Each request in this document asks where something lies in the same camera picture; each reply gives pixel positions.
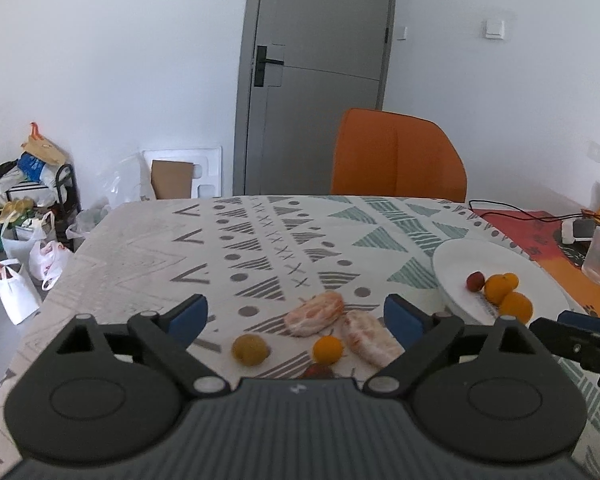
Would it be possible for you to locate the brown paper bag orange handle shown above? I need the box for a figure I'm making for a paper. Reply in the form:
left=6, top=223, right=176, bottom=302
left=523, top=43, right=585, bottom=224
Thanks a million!
left=21, top=122, right=67, bottom=167

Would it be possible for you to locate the white tote bag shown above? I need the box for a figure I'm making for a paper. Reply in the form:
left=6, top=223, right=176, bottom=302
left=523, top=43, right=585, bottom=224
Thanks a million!
left=0, top=259, right=42, bottom=325

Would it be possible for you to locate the yellow loquat fruit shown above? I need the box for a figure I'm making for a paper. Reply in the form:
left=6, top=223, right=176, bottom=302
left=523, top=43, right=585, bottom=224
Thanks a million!
left=230, top=334, right=271, bottom=367

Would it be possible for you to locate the white round plate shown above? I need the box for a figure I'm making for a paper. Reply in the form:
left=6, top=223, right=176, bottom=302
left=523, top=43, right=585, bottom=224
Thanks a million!
left=432, top=240, right=569, bottom=325

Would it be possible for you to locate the white foam board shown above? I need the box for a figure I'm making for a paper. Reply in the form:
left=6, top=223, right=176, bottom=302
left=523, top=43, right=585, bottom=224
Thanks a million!
left=143, top=148, right=222, bottom=198

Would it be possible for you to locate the grey door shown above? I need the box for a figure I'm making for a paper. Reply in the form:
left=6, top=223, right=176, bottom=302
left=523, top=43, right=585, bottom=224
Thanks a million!
left=233, top=0, right=396, bottom=195

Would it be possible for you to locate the white wall switch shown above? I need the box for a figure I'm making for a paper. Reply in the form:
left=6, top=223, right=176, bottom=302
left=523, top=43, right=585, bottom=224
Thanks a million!
left=483, top=18, right=505, bottom=40

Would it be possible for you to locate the small red fruit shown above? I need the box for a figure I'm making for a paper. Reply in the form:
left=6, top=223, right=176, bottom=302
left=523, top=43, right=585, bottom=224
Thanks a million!
left=466, top=271, right=486, bottom=292
left=300, top=363, right=335, bottom=379

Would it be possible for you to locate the small orange kumquat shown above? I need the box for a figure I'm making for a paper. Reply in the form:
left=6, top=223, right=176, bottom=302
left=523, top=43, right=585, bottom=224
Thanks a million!
left=503, top=273, right=519, bottom=290

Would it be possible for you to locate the black door handle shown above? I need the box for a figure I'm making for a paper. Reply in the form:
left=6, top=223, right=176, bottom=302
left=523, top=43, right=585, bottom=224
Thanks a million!
left=253, top=46, right=285, bottom=88

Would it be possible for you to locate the clear plastic bag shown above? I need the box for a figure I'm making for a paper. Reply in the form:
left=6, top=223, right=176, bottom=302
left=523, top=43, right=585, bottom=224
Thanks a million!
left=98, top=153, right=156, bottom=209

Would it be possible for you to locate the peeled pomelo segment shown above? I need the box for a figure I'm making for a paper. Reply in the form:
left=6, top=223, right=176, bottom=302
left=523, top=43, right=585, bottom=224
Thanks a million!
left=284, top=290, right=344, bottom=337
left=341, top=310, right=404, bottom=368

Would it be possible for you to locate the white plastic bag red print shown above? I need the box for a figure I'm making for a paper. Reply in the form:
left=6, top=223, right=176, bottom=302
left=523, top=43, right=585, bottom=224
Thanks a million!
left=29, top=240, right=73, bottom=292

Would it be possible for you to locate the blue white bag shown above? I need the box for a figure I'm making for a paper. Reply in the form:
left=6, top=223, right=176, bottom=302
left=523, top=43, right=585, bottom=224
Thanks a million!
left=17, top=152, right=57, bottom=186

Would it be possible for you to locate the small orange on table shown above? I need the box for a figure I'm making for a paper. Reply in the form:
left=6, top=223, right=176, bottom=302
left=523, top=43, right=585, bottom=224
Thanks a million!
left=312, top=336, right=343, bottom=366

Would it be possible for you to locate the large orange front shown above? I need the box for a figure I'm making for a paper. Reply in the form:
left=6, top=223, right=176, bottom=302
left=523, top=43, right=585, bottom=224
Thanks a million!
left=498, top=292, right=533, bottom=324

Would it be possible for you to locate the white charger adapter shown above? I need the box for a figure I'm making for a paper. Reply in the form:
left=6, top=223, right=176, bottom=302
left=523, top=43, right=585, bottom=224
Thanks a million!
left=560, top=218, right=597, bottom=245

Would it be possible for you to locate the brown cardboard box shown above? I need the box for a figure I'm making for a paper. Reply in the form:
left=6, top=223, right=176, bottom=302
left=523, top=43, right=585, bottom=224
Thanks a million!
left=151, top=160, right=195, bottom=200

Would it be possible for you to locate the patterned white tablecloth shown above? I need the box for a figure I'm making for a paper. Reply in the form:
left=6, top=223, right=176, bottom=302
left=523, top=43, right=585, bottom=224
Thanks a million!
left=0, top=194, right=600, bottom=480

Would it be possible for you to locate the orange chair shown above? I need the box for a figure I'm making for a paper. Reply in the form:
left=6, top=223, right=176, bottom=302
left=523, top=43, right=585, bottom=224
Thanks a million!
left=330, top=108, right=467, bottom=203

